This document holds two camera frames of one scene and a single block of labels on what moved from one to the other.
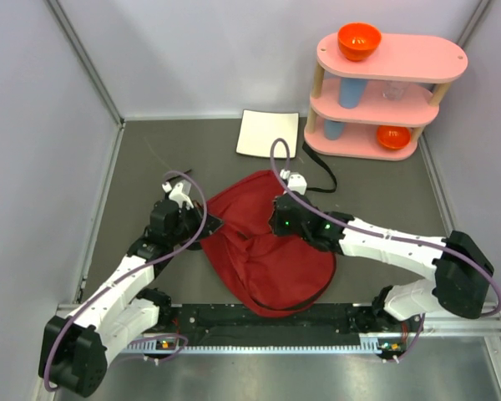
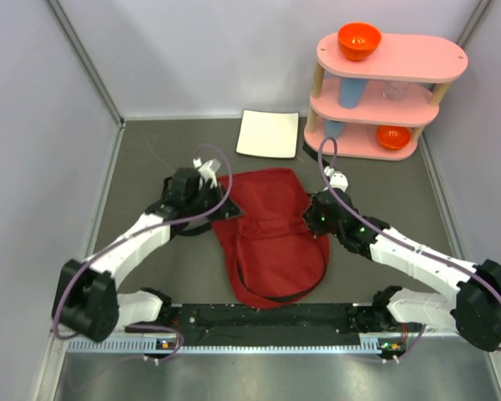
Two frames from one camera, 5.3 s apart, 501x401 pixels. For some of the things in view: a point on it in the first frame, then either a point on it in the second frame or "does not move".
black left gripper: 197,215 → 228,210
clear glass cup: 394,90 does not move
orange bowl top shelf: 358,41 does not move
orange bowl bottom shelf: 393,137 does not move
